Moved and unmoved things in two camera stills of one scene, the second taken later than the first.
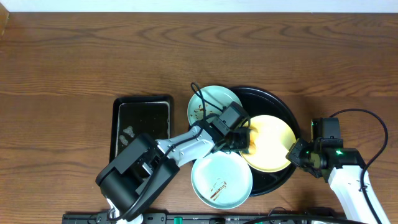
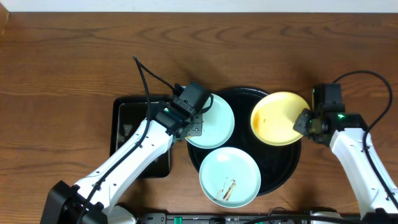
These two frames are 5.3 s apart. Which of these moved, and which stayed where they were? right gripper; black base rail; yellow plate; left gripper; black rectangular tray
Moved: yellow plate; left gripper; right gripper
Stayed: black rectangular tray; black base rail
